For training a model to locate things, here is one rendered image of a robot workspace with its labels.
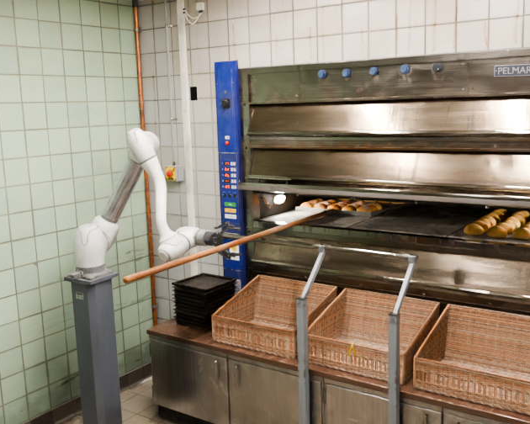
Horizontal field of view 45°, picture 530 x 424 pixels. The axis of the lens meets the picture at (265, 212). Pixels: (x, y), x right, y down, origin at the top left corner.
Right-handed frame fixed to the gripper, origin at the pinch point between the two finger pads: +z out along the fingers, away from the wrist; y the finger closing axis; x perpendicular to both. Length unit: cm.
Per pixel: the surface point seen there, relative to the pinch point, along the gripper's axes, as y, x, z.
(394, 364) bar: 47, 4, 87
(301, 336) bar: 43, 4, 39
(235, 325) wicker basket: 49, -7, -10
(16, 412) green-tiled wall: 101, 58, -122
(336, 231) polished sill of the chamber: 3, -56, 27
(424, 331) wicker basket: 43, -33, 87
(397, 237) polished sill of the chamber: 3, -56, 63
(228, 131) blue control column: -54, -54, -45
